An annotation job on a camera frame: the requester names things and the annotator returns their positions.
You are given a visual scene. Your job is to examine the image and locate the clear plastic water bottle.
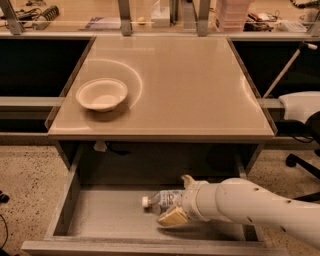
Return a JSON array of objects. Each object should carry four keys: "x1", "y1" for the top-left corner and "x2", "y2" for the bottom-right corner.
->
[{"x1": 141, "y1": 190, "x2": 183, "y2": 215}]

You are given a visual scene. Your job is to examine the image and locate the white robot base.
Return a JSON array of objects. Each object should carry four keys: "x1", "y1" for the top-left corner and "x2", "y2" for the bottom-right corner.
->
[{"x1": 278, "y1": 91, "x2": 320, "y2": 123}]

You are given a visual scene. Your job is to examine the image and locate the white paper bowl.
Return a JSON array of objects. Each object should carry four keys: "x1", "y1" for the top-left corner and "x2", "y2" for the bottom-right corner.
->
[{"x1": 76, "y1": 78, "x2": 128, "y2": 112}]

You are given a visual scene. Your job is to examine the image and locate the pink stacked plastic bins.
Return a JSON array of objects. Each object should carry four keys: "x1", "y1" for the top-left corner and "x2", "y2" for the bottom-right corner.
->
[{"x1": 215, "y1": 0, "x2": 253, "y2": 32}]

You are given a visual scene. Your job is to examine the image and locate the grey counter cabinet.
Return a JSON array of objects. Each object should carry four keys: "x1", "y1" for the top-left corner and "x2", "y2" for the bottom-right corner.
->
[{"x1": 44, "y1": 35, "x2": 278, "y2": 168}]

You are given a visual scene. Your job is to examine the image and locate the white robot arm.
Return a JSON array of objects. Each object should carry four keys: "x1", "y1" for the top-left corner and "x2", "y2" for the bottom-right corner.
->
[{"x1": 157, "y1": 175, "x2": 320, "y2": 249}]

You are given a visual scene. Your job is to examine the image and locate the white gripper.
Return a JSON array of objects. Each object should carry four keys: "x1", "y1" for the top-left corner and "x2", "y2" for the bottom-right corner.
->
[{"x1": 157, "y1": 174, "x2": 221, "y2": 227}]

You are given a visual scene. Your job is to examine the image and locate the black office chair base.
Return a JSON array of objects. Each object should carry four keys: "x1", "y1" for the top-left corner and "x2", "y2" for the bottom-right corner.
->
[{"x1": 286, "y1": 112, "x2": 320, "y2": 202}]

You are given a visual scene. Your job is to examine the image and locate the white leaning stick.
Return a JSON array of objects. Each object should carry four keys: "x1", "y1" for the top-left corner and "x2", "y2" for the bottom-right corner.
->
[{"x1": 262, "y1": 42, "x2": 318, "y2": 99}]

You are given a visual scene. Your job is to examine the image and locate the open grey drawer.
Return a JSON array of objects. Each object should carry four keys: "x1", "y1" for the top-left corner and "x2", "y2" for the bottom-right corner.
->
[{"x1": 22, "y1": 143, "x2": 288, "y2": 256}]

